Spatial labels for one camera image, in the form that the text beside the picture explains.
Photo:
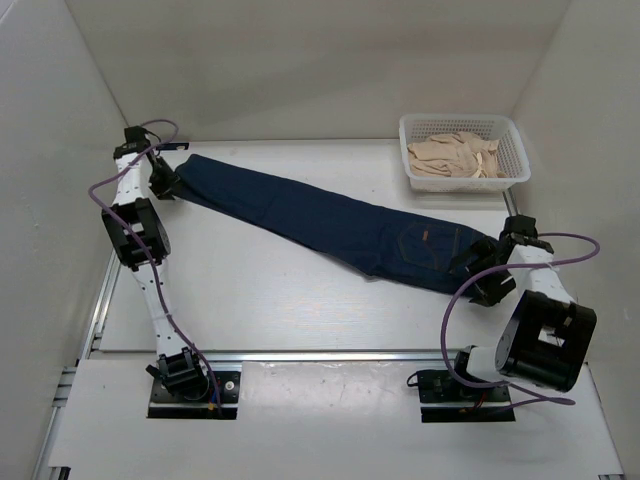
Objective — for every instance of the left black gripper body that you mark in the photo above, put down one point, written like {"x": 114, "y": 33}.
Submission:
{"x": 162, "y": 178}

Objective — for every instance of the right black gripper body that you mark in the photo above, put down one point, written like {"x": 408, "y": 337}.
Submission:
{"x": 489, "y": 288}

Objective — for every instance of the dark blue denim trousers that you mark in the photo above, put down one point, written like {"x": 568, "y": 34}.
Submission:
{"x": 379, "y": 242}

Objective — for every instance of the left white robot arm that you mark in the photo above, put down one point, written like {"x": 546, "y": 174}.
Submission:
{"x": 142, "y": 245}

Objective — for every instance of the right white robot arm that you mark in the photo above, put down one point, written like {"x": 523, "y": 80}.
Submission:
{"x": 546, "y": 339}

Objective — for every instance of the beige trousers in basket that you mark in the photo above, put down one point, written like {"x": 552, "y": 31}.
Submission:
{"x": 456, "y": 155}

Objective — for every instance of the white plastic basket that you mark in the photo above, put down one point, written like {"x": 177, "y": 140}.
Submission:
{"x": 511, "y": 156}

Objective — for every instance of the aluminium front rail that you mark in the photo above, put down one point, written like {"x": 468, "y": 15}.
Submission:
{"x": 411, "y": 355}

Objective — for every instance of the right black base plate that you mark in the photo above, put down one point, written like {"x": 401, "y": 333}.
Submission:
{"x": 444, "y": 400}

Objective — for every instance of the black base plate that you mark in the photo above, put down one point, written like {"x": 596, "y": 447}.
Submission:
{"x": 444, "y": 400}
{"x": 200, "y": 405}

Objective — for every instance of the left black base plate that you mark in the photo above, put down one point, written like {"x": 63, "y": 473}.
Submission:
{"x": 200, "y": 405}

